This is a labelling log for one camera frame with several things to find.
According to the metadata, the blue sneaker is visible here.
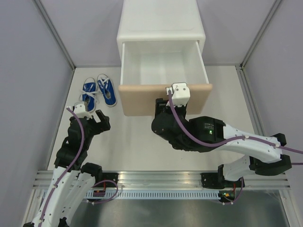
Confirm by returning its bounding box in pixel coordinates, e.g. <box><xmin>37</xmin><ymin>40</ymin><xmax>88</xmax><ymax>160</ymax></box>
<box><xmin>79</xmin><ymin>77</ymin><xmax>99</xmax><ymax>112</ymax></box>
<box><xmin>97</xmin><ymin>74</ymin><xmax>117</xmax><ymax>107</ymax></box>

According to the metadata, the beige drawer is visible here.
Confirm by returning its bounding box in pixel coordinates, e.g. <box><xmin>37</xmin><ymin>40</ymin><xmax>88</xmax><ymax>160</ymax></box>
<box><xmin>118</xmin><ymin>41</ymin><xmax>213</xmax><ymax>116</ymax></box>

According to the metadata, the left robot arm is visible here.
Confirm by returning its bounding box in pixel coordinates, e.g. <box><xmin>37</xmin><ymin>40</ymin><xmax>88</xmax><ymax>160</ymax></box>
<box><xmin>24</xmin><ymin>109</ymin><xmax>110</xmax><ymax>227</ymax></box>

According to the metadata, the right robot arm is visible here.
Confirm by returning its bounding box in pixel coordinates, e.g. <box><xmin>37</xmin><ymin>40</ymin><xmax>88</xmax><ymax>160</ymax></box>
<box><xmin>151</xmin><ymin>98</ymin><xmax>292</xmax><ymax>189</ymax></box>

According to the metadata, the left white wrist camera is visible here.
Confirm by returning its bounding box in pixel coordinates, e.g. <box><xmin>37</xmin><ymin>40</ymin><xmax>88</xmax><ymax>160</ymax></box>
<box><xmin>65</xmin><ymin>101</ymin><xmax>97</xmax><ymax>124</ymax></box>

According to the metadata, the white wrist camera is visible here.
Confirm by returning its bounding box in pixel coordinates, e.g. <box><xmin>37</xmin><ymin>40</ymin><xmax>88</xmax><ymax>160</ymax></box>
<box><xmin>65</xmin><ymin>101</ymin><xmax>97</xmax><ymax>124</ymax></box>
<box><xmin>166</xmin><ymin>82</ymin><xmax>190</xmax><ymax>107</ymax></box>

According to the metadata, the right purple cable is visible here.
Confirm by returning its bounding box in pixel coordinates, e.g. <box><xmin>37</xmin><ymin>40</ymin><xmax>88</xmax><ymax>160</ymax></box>
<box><xmin>168</xmin><ymin>89</ymin><xmax>303</xmax><ymax>166</ymax></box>

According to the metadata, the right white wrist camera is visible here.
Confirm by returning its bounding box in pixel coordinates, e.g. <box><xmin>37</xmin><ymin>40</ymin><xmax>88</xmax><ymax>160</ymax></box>
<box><xmin>166</xmin><ymin>82</ymin><xmax>190</xmax><ymax>107</ymax></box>

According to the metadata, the aluminium mounting rail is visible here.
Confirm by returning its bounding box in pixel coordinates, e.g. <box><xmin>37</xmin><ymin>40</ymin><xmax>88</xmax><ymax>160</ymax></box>
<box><xmin>33</xmin><ymin>170</ymin><xmax>291</xmax><ymax>190</ymax></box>

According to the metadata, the white slotted cable duct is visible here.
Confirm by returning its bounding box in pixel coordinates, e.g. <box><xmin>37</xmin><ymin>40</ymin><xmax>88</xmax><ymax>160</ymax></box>
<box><xmin>85</xmin><ymin>190</ymin><xmax>224</xmax><ymax>200</ymax></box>

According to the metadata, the white cabinet frame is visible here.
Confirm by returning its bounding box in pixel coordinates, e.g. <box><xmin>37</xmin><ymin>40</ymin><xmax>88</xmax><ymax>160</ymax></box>
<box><xmin>116</xmin><ymin>0</ymin><xmax>205</xmax><ymax>69</ymax></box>

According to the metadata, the left aluminium frame post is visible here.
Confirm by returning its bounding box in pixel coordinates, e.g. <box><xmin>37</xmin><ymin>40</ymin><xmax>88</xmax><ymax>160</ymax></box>
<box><xmin>32</xmin><ymin>0</ymin><xmax>76</xmax><ymax>71</ymax></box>

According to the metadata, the aluminium frame post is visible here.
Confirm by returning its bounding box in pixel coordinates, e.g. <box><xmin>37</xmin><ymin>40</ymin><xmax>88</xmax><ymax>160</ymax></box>
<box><xmin>239</xmin><ymin>0</ymin><xmax>283</xmax><ymax>70</ymax></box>
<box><xmin>32</xmin><ymin>0</ymin><xmax>76</xmax><ymax>71</ymax></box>

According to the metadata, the right aluminium frame post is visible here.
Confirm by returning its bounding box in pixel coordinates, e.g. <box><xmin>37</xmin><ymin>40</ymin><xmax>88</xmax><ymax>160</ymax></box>
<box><xmin>239</xmin><ymin>0</ymin><xmax>283</xmax><ymax>70</ymax></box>

